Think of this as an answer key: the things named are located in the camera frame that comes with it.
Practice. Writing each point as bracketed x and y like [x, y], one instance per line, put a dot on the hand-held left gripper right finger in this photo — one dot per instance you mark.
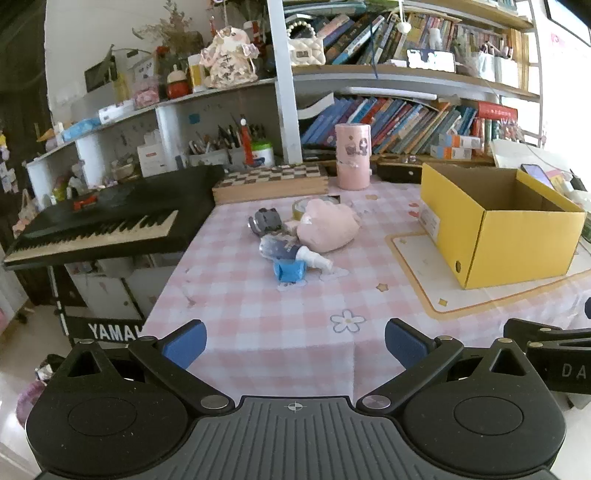
[406, 342]

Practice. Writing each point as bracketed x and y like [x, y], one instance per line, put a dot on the flat white box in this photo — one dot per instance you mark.
[115, 111]

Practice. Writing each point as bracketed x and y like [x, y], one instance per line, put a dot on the pink cylindrical canister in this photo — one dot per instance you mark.
[353, 157]

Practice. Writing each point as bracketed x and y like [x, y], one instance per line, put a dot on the white bookshelf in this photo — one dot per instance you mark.
[284, 92]

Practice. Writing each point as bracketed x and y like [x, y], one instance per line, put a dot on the row of shelved books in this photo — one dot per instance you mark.
[360, 39]

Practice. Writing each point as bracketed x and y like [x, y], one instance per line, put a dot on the orange and white medicine box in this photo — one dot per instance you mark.
[450, 152]
[461, 141]

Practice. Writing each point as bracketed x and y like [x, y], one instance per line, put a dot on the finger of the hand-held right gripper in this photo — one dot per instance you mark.
[531, 331]

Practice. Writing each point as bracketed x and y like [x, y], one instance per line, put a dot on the yellow cardboard box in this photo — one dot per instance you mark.
[521, 249]

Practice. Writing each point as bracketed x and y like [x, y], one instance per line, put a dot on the small digital screen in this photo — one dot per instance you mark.
[429, 60]

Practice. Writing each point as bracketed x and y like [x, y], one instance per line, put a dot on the dark wooden tray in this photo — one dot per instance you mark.
[397, 170]

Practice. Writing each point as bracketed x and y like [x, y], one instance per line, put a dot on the spray bottle with white nozzle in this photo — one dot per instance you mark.
[281, 248]

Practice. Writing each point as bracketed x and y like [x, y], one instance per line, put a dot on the dark brown door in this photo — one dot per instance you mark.
[25, 129]

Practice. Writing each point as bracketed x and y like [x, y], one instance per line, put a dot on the pile of papers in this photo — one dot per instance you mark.
[512, 154]

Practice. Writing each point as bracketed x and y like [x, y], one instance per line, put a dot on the white cabinet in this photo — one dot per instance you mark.
[106, 286]

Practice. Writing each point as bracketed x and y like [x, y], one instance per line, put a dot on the desktop with pink checked tablecloth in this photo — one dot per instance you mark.
[258, 318]

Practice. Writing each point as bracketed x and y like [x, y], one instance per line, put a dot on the bunch of pens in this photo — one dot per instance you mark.
[226, 136]

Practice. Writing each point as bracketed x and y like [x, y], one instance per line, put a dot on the white box with red label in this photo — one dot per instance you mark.
[151, 159]

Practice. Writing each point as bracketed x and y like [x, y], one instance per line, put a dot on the pink gift box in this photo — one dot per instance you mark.
[145, 97]

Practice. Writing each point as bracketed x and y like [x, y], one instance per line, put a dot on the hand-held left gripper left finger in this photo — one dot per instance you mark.
[184, 345]

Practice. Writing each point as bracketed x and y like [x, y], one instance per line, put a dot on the window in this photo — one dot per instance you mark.
[568, 16]

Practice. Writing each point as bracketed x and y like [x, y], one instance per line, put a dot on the orange red bottle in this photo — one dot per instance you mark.
[246, 138]

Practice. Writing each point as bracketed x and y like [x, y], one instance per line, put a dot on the white jar with green lid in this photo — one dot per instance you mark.
[262, 156]

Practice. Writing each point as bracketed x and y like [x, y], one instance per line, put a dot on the grey pen holder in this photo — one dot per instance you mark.
[214, 158]

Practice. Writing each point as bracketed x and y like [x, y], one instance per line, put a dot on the yellow and white box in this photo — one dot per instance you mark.
[196, 71]

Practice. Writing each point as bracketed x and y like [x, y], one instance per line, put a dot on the dried flower bunch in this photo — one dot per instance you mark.
[178, 27]

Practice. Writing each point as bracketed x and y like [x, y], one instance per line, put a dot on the blue tissue pack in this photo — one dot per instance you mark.
[81, 129]

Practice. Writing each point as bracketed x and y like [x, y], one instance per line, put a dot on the yellow tape roll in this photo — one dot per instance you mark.
[302, 205]

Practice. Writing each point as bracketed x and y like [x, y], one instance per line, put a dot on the black electronic keyboard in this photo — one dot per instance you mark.
[115, 203]

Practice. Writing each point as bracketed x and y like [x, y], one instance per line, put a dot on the grey toy car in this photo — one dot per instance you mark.
[267, 220]

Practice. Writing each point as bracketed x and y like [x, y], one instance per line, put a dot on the red bow clip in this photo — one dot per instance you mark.
[85, 202]

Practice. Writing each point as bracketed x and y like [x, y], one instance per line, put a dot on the pink plush toy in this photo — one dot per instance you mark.
[328, 228]

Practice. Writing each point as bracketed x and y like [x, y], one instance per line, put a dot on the wooden chessboard box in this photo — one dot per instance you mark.
[272, 184]

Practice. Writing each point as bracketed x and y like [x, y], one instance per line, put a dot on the red and white figurine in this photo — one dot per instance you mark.
[177, 82]

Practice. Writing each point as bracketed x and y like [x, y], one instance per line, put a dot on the smartphone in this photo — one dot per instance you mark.
[536, 175]

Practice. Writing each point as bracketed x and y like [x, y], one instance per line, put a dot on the floral patterned bag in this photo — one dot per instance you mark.
[228, 64]

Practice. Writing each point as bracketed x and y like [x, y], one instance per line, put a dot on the row of slanted books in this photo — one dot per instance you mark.
[392, 124]

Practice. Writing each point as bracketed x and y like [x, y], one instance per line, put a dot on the black picture frame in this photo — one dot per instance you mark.
[98, 77]

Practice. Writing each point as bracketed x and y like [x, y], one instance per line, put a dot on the white quilted handbag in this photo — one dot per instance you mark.
[307, 53]

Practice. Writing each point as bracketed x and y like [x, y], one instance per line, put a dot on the white paper bag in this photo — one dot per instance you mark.
[496, 67]

